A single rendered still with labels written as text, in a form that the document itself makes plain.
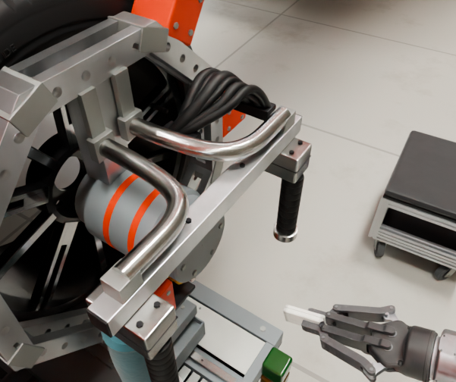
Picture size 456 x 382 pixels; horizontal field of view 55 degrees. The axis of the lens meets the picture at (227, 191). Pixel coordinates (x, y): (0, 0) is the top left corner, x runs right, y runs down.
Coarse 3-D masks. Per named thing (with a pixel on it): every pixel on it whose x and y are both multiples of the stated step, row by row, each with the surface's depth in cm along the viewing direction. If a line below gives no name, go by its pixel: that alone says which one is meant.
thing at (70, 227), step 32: (160, 96) 85; (64, 128) 68; (32, 160) 65; (64, 160) 70; (160, 160) 93; (32, 192) 67; (64, 192) 79; (32, 224) 72; (64, 224) 76; (0, 256) 69; (32, 256) 92; (64, 256) 80; (96, 256) 88; (0, 288) 78; (32, 288) 83; (64, 288) 86
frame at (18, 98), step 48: (48, 48) 54; (96, 48) 54; (144, 48) 60; (0, 96) 48; (48, 96) 50; (0, 144) 47; (0, 192) 50; (0, 336) 59; (48, 336) 69; (96, 336) 79
